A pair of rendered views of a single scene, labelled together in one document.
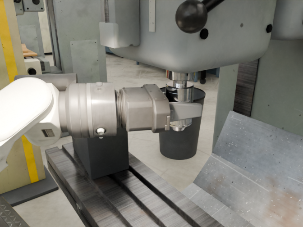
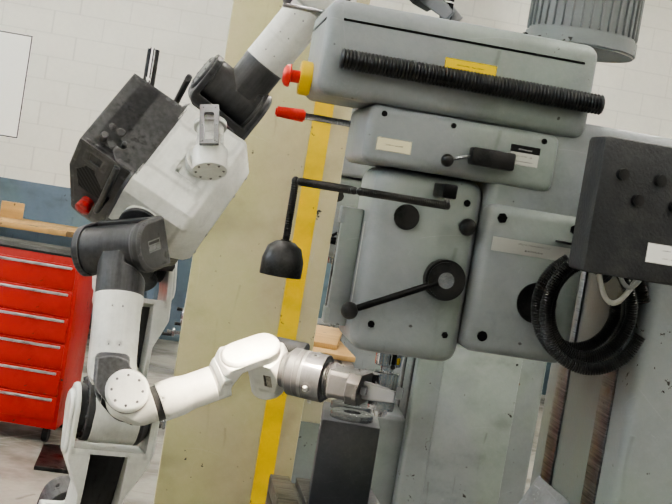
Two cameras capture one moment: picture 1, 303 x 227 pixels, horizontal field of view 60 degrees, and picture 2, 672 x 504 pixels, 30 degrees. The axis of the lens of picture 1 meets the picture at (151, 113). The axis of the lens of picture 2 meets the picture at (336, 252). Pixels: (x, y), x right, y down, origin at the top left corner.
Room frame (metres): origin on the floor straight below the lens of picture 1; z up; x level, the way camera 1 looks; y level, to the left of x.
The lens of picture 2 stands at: (-1.61, -1.01, 1.58)
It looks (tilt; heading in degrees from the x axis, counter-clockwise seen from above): 3 degrees down; 28
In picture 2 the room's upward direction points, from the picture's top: 9 degrees clockwise
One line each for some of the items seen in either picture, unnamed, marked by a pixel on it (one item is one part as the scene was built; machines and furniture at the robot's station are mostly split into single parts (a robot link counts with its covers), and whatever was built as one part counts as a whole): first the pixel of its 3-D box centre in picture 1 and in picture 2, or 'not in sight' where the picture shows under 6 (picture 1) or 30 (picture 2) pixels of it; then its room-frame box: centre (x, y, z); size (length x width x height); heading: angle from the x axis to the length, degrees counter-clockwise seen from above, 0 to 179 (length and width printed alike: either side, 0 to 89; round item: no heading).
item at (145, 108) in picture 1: (126, 109); (335, 382); (0.40, 0.04, 1.23); 0.13 x 0.12 x 0.10; 11
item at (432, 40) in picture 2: not in sight; (445, 73); (0.43, -0.06, 1.81); 0.47 x 0.26 x 0.16; 126
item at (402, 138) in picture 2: not in sight; (447, 149); (0.45, -0.08, 1.68); 0.34 x 0.24 x 0.10; 126
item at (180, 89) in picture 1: (179, 86); (386, 374); (0.42, -0.05, 1.26); 0.05 x 0.05 x 0.01
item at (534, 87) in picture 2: not in sight; (472, 82); (0.32, -0.16, 1.79); 0.45 x 0.04 x 0.04; 126
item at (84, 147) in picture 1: (96, 129); (343, 454); (0.75, 0.17, 1.03); 0.22 x 0.12 x 0.20; 29
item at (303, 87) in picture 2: not in sight; (305, 78); (0.29, 0.14, 1.76); 0.06 x 0.02 x 0.06; 36
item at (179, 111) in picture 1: (184, 111); (377, 393); (0.39, -0.05, 1.23); 0.06 x 0.02 x 0.03; 101
